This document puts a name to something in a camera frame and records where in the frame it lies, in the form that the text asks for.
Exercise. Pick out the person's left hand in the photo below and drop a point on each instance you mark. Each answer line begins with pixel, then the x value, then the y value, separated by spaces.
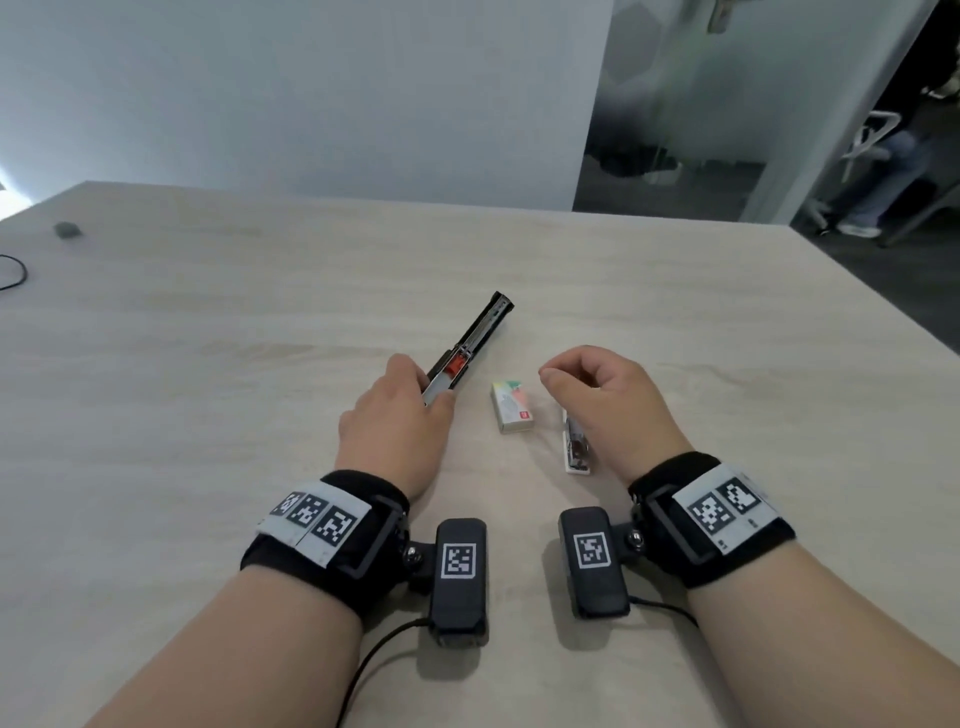
pixel 390 435

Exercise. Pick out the person's right hand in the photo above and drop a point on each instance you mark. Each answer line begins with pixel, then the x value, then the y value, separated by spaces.
pixel 622 412

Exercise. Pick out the pastel printed staples box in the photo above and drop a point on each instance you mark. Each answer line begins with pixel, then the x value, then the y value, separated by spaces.
pixel 514 409

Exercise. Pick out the black stapler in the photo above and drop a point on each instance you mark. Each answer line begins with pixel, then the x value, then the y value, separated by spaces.
pixel 480 334

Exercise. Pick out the person's right forearm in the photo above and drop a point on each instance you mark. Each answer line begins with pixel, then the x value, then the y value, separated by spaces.
pixel 810 637

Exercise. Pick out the person's left forearm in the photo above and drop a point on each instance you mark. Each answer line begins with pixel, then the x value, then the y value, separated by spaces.
pixel 240 660

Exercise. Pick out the frosted glass door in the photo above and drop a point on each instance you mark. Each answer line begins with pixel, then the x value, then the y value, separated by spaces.
pixel 675 90

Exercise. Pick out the small grey object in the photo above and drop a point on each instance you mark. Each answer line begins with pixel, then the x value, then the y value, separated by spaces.
pixel 67 229

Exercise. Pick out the white office chair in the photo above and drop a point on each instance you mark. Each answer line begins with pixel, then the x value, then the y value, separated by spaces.
pixel 877 120

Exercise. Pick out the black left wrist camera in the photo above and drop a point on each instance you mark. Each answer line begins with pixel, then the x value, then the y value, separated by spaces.
pixel 459 600

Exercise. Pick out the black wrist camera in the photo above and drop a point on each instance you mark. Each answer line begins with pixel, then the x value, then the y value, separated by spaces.
pixel 459 600
pixel 592 592

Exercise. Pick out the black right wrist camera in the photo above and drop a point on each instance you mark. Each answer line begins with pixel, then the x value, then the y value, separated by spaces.
pixel 592 592

